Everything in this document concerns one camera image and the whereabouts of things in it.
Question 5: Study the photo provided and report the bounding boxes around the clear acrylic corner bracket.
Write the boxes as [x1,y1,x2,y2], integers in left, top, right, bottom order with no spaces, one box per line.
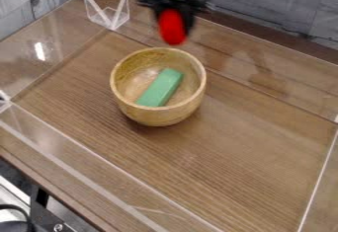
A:
[82,0,129,31]

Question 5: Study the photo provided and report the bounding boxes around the wooden bowl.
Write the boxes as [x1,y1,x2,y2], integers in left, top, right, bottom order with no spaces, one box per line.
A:
[109,47,207,126]

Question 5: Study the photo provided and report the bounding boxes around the black table leg bracket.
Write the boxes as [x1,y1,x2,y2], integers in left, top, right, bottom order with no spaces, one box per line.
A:
[30,186,94,232]

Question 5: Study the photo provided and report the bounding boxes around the green rectangular block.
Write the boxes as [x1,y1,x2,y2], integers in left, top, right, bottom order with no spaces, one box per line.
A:
[136,68,182,107]

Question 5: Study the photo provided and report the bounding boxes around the black cable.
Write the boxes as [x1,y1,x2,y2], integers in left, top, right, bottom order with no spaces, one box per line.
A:
[0,203,34,232]

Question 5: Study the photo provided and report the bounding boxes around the red felt fruit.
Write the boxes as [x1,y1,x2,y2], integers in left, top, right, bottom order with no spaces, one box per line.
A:
[158,9,185,45]

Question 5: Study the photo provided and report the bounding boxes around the clear acrylic tray walls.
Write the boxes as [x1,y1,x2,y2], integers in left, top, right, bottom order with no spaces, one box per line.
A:
[0,0,338,232]

